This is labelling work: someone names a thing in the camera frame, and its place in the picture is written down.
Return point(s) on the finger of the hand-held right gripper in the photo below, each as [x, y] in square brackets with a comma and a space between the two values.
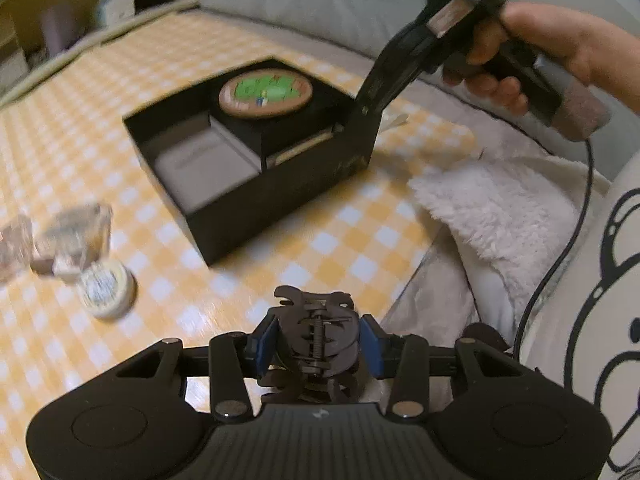
[395, 67]

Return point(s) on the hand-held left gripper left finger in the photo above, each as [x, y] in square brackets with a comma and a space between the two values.
[262, 347]

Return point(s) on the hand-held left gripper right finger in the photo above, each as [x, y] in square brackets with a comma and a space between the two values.
[372, 345]

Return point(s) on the dark hair claw clip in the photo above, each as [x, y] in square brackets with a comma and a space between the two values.
[310, 330]

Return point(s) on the round green frog coaster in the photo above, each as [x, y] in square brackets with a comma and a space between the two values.
[265, 92]

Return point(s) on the round white tin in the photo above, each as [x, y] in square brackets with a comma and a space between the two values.
[105, 287]

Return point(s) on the clear case with dark contents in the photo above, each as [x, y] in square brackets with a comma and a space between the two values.
[75, 230]

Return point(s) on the clear case with pale charms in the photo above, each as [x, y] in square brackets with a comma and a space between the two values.
[15, 245]

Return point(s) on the person's right forearm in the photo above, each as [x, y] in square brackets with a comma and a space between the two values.
[625, 55]

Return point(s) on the person's right hand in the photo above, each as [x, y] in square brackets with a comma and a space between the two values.
[550, 35]

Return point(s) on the grey bed sheet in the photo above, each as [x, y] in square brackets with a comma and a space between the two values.
[435, 105]

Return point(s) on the white fluffy blanket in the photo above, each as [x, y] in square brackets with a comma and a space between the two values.
[500, 205]

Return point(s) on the white cartoon print shirt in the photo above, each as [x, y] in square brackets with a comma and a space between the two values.
[575, 310]

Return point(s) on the yellow checked mat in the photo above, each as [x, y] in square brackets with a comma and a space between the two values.
[60, 125]

